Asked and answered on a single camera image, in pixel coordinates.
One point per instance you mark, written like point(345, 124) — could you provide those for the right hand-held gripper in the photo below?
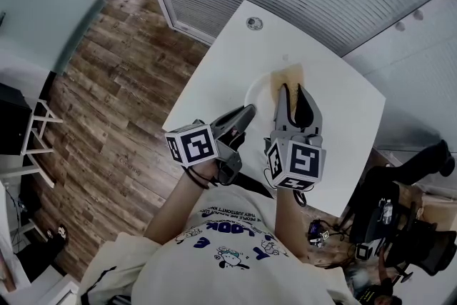
point(300, 162)

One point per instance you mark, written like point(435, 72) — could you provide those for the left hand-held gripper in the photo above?
point(194, 146)

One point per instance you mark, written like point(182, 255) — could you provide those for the white round plate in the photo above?
point(260, 96)

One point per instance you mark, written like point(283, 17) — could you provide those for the tan cloth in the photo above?
point(285, 76)

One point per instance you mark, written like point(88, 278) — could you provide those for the person's right forearm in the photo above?
point(285, 221)

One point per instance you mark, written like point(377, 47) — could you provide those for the person's left forearm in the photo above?
point(175, 203)

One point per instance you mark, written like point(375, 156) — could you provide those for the small black floor device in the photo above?
point(317, 232)

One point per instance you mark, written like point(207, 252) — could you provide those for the clear water bottle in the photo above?
point(387, 212)

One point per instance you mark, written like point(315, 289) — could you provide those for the white blind knob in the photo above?
point(400, 26)
point(417, 14)

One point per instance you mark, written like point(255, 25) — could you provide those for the idle grey gripper device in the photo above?
point(364, 250)

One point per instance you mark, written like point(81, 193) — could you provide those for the person's cream printed shirt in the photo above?
point(232, 278)

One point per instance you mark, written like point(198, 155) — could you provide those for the brown cardboard box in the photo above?
point(439, 210)

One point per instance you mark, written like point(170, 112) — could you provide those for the white wooden stool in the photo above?
point(32, 126)

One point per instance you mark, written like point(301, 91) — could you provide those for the black cabinet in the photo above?
point(14, 121)

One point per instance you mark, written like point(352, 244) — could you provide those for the white side furniture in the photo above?
point(53, 291)

